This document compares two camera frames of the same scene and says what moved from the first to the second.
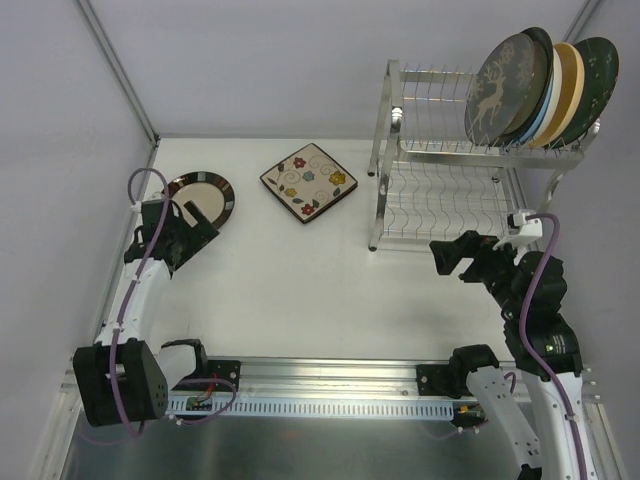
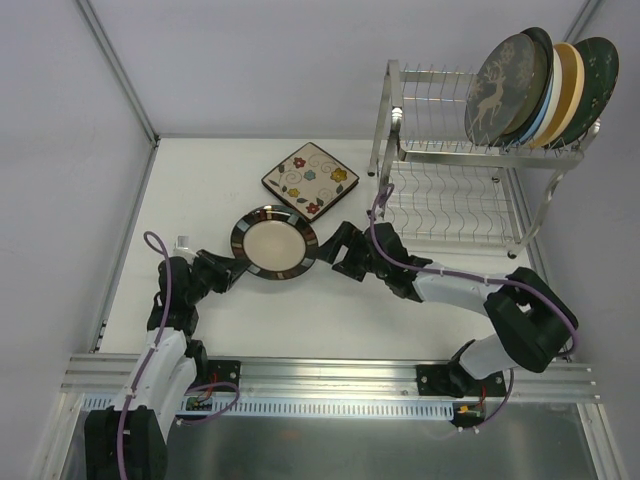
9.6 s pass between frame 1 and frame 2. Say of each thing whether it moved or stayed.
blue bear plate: stayed
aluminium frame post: stayed
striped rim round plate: moved
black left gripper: moved
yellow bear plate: stayed
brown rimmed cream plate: stayed
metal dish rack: stayed
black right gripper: moved
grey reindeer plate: stayed
